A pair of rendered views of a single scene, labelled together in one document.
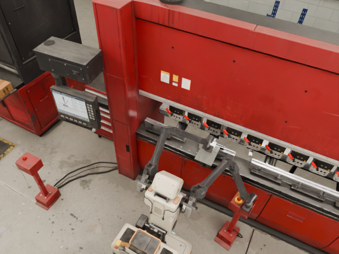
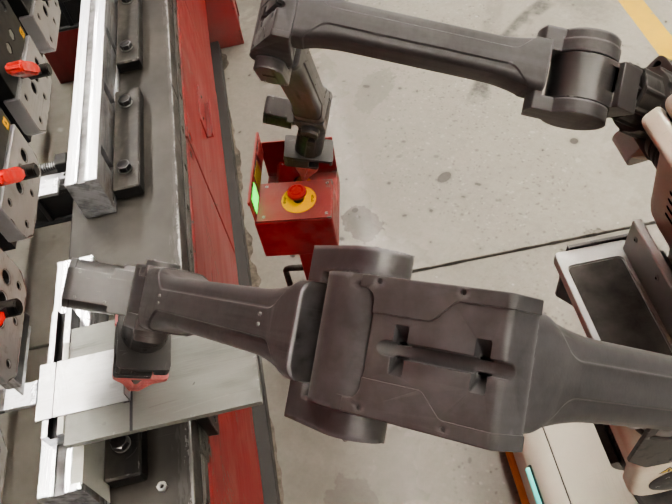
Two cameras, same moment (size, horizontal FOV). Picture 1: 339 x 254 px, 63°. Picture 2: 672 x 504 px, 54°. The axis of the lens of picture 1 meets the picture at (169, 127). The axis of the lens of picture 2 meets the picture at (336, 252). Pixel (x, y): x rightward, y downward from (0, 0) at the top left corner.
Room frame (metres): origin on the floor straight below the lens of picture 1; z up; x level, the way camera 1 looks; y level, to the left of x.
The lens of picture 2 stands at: (1.72, 0.14, 1.79)
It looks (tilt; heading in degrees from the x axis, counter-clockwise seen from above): 53 degrees down; 245
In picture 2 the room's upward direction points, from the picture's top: 12 degrees counter-clockwise
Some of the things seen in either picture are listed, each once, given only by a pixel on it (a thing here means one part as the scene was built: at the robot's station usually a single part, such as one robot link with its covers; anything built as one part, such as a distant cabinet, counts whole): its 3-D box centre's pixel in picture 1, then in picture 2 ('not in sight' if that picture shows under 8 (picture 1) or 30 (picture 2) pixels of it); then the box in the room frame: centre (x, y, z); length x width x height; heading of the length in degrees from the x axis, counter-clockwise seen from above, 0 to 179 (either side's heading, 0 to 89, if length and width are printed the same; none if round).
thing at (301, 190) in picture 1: (307, 192); (129, 29); (1.44, -1.36, 0.89); 0.30 x 0.05 x 0.03; 66
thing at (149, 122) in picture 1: (165, 129); not in sight; (2.12, 0.04, 0.92); 0.50 x 0.06 x 0.10; 66
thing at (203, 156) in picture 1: (207, 152); (162, 364); (1.77, -0.40, 1.00); 0.26 x 0.18 x 0.01; 156
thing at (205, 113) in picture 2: (295, 216); (205, 110); (1.34, -1.33, 0.59); 0.15 x 0.02 x 0.07; 66
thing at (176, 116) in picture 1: (177, 111); not in sight; (2.07, -0.07, 1.26); 0.15 x 0.09 x 0.17; 66
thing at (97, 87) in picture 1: (115, 110); not in sight; (2.82, 0.77, 0.50); 0.50 x 0.50 x 1.00; 66
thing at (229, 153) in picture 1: (216, 149); (81, 376); (1.88, -0.51, 0.92); 0.39 x 0.06 x 0.10; 66
